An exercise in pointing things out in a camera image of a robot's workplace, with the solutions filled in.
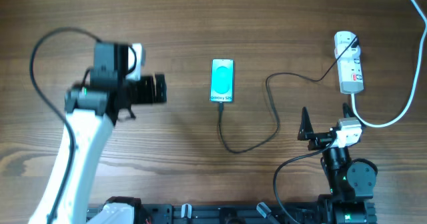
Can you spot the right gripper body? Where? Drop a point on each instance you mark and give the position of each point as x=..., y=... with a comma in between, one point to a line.
x=319, y=140

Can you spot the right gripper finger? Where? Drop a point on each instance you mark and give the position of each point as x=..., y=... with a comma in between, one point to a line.
x=347, y=111
x=306, y=131

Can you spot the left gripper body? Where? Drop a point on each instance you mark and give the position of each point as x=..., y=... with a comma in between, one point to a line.
x=142, y=91

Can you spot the cyan screen smartphone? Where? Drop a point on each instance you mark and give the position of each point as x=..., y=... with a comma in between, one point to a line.
x=222, y=80

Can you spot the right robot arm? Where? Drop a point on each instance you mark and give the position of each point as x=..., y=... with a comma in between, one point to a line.
x=351, y=181

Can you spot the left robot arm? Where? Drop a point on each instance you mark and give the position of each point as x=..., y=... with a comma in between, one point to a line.
x=90, y=113

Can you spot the white charger adapter plug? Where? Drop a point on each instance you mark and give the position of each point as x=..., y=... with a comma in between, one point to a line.
x=350, y=50

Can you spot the white power strip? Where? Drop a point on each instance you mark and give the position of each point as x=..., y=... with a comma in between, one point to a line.
x=349, y=70

